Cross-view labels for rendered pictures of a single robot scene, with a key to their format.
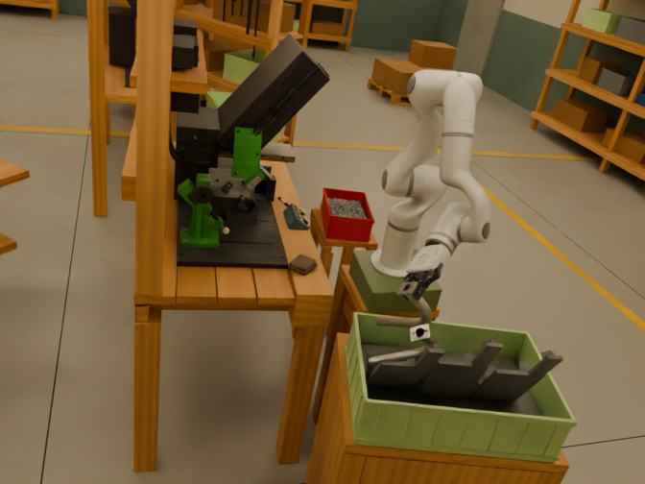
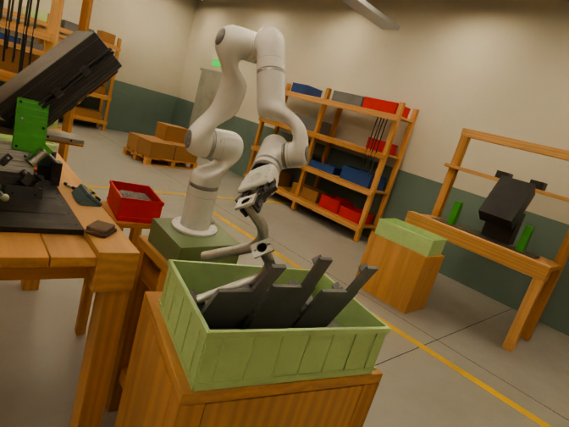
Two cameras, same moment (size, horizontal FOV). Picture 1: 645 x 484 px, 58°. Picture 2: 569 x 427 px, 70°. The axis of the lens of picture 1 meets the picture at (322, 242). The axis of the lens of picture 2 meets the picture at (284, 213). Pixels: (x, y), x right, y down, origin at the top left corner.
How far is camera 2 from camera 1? 0.72 m
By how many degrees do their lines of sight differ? 29
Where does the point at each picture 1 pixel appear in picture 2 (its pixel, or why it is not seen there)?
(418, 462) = (259, 399)
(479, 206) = (301, 130)
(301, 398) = (100, 377)
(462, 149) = (278, 81)
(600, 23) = not seen: hidden behind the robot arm
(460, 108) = (274, 45)
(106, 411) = not seen: outside the picture
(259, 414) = (41, 414)
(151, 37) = not seen: outside the picture
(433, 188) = (233, 148)
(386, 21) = (134, 113)
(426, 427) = (268, 356)
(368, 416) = (209, 352)
